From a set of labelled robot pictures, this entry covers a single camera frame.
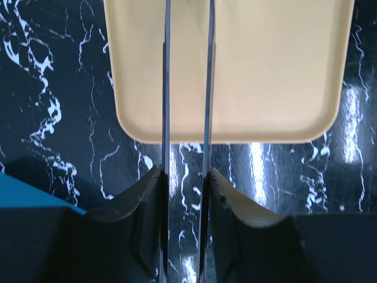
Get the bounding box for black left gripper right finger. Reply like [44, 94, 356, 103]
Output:
[209, 169, 376, 282]

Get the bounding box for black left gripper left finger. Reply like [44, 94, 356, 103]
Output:
[1, 166, 163, 282]

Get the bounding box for metal tongs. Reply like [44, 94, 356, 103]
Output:
[161, 1, 216, 282]

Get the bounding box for blue chocolate tin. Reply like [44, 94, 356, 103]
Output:
[0, 173, 87, 215]

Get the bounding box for yellow tray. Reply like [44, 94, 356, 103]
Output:
[104, 1, 355, 144]

